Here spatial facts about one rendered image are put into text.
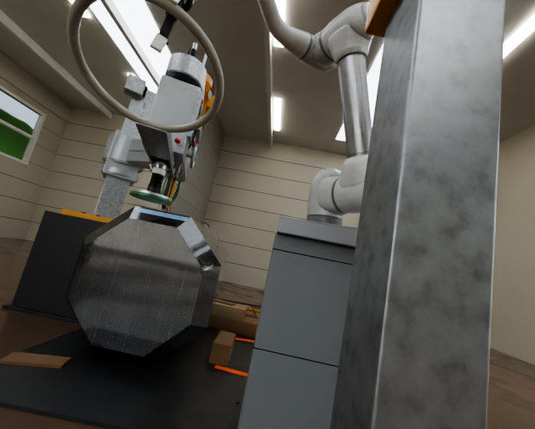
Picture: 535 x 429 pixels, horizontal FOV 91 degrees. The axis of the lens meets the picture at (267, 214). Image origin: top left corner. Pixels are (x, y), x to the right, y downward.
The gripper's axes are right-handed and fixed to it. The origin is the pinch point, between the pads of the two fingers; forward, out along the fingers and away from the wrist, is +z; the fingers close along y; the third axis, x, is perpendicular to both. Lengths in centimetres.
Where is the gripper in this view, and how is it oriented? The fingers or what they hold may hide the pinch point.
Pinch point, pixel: (163, 24)
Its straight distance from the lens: 87.3
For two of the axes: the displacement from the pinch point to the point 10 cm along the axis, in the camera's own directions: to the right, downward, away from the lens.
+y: -5.7, 4.0, 7.2
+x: -8.2, -3.5, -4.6
